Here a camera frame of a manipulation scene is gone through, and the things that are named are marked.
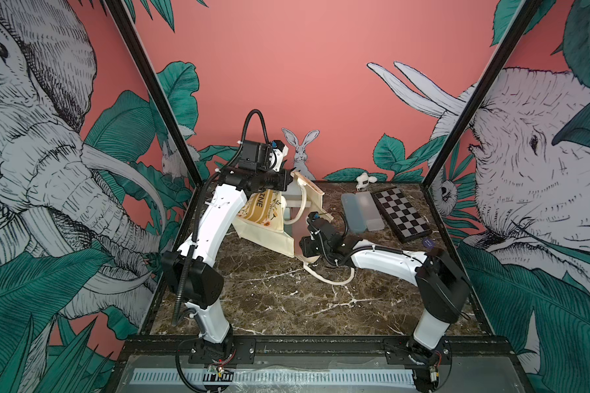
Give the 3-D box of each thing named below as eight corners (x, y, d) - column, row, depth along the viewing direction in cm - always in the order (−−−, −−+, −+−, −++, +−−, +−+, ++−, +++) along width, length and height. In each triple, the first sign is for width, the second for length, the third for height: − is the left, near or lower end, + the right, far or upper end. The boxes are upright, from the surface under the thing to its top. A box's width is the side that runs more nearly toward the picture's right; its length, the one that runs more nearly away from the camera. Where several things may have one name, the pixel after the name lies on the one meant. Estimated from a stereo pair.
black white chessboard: (402, 243, 101) (405, 239, 99) (371, 197, 118) (372, 192, 116) (431, 235, 104) (434, 230, 102) (396, 190, 121) (398, 186, 119)
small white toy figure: (359, 191, 119) (360, 186, 116) (351, 184, 122) (352, 178, 119) (375, 183, 123) (377, 177, 119) (366, 176, 126) (368, 170, 123)
